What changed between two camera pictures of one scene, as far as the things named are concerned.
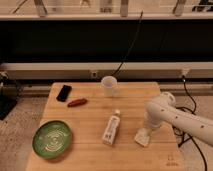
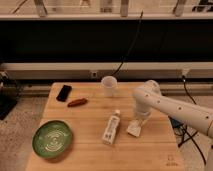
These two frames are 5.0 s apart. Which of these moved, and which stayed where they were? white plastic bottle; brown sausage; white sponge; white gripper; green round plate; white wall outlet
Moved: white sponge; white gripper
Stayed: white plastic bottle; white wall outlet; brown sausage; green round plate
